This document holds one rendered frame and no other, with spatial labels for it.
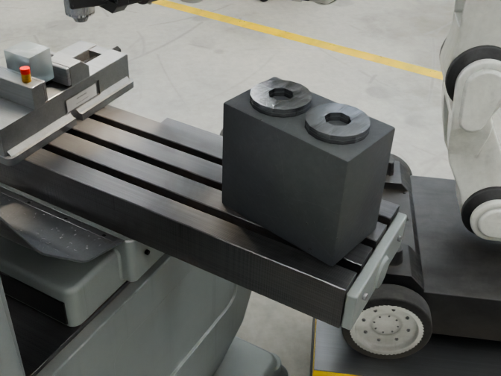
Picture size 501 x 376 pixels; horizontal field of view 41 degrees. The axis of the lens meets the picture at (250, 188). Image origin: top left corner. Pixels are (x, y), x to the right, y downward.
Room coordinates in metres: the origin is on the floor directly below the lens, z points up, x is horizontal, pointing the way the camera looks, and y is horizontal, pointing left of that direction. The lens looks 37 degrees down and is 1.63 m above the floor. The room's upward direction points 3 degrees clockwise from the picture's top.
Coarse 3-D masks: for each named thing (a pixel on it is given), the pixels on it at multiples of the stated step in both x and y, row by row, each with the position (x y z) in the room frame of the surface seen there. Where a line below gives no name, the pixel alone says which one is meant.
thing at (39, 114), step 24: (72, 48) 1.25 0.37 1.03; (96, 48) 1.26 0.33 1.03; (0, 72) 1.05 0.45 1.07; (96, 72) 1.15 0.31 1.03; (120, 72) 1.21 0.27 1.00; (0, 96) 1.04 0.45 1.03; (24, 96) 1.01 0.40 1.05; (48, 96) 1.05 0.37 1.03; (72, 96) 1.09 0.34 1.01; (96, 96) 1.14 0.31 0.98; (0, 120) 0.96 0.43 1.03; (24, 120) 0.98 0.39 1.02; (48, 120) 1.03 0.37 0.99; (72, 120) 1.06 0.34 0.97; (0, 144) 0.93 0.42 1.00; (24, 144) 0.97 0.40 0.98
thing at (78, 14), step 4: (64, 0) 1.01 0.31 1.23; (68, 0) 1.00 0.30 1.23; (64, 4) 1.01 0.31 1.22; (68, 4) 1.00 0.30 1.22; (68, 8) 1.00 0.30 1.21; (80, 8) 1.00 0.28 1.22; (84, 8) 1.00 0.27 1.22; (88, 8) 1.01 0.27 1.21; (92, 8) 1.02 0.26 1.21; (68, 12) 1.00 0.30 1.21; (72, 12) 1.00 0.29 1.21; (76, 12) 1.00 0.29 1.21; (80, 12) 1.00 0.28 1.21; (84, 12) 1.00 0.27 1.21; (88, 12) 1.01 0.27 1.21; (92, 12) 1.02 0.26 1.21; (72, 16) 1.00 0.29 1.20; (76, 16) 1.00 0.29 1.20; (80, 16) 1.00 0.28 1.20; (84, 16) 1.00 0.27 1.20; (88, 16) 1.01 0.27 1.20
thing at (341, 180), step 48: (240, 96) 0.87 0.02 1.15; (288, 96) 0.87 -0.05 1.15; (240, 144) 0.83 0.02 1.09; (288, 144) 0.77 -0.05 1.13; (336, 144) 0.75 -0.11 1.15; (384, 144) 0.78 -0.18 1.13; (240, 192) 0.83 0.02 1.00; (288, 192) 0.77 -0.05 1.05; (336, 192) 0.72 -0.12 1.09; (288, 240) 0.76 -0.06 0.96; (336, 240) 0.71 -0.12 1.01
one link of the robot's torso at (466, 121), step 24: (480, 72) 1.19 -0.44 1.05; (456, 96) 1.20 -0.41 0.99; (480, 96) 1.19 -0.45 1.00; (456, 120) 1.20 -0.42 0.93; (480, 120) 1.19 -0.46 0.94; (456, 144) 1.22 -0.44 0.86; (480, 144) 1.21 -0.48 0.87; (456, 168) 1.24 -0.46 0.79; (480, 168) 1.23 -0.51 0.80; (456, 192) 1.31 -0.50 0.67; (480, 192) 1.22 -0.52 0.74
